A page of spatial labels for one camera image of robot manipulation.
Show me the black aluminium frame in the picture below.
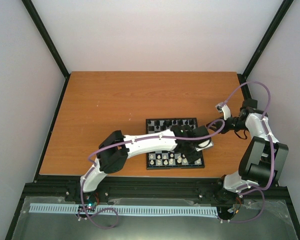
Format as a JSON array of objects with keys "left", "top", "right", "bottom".
[{"left": 5, "top": 0, "right": 300, "bottom": 240}]

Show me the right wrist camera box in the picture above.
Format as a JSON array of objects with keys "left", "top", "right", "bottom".
[{"left": 215, "top": 102, "right": 232, "bottom": 121}]

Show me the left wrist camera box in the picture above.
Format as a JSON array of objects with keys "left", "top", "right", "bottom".
[{"left": 195, "top": 139, "right": 214, "bottom": 152}]

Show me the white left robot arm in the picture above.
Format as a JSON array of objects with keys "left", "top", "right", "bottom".
[{"left": 76, "top": 125, "right": 210, "bottom": 202}]

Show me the black white chessboard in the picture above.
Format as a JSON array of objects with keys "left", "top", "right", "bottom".
[{"left": 145, "top": 117, "right": 205, "bottom": 171}]

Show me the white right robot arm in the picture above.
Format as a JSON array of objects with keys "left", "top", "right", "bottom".
[{"left": 207, "top": 99, "right": 289, "bottom": 204}]

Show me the light blue slotted cable duct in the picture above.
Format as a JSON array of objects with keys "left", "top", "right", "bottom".
[{"left": 28, "top": 203, "right": 218, "bottom": 218}]

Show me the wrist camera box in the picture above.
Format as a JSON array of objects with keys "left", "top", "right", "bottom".
[
  {"left": 195, "top": 139, "right": 214, "bottom": 152},
  {"left": 215, "top": 102, "right": 232, "bottom": 121}
]

